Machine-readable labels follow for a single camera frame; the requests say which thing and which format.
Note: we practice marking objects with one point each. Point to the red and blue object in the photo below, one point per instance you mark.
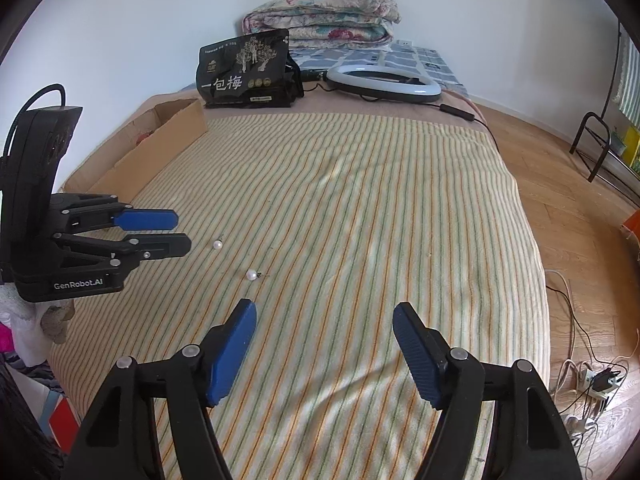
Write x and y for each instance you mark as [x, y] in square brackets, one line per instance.
[65, 420]

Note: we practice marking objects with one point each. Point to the dark cloth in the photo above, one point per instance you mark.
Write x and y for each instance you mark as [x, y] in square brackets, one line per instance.
[25, 425]

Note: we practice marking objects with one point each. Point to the black snack bag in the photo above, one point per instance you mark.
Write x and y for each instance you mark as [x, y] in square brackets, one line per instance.
[240, 75]

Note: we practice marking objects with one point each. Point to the yellow box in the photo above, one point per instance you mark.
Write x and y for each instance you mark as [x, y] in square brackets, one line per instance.
[632, 147]

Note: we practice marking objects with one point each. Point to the brown cardboard box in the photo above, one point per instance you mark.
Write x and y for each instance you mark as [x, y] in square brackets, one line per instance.
[150, 160]

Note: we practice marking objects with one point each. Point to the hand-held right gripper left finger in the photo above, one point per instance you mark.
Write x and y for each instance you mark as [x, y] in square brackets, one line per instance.
[232, 350]

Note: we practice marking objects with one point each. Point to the plaid blue bed sheet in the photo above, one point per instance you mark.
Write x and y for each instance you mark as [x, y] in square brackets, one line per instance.
[425, 62]

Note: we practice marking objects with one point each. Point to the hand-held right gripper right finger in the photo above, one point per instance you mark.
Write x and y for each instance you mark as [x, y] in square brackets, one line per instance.
[417, 355]

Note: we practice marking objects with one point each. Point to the black metal clothes rack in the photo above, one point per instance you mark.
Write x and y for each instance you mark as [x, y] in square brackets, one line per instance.
[597, 145]

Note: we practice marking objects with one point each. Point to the folded floral quilt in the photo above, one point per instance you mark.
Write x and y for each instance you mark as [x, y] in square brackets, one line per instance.
[320, 15]

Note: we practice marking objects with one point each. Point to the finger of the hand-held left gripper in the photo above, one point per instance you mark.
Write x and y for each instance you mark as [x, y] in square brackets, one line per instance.
[160, 245]
[145, 220]

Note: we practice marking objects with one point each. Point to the striped yellow blanket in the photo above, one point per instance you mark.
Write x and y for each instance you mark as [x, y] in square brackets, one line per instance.
[350, 235]

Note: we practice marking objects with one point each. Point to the white power strip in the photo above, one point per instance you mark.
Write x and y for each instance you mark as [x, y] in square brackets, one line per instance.
[597, 382]

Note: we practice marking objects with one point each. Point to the green striped towel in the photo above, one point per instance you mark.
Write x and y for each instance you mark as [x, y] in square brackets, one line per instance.
[630, 80]

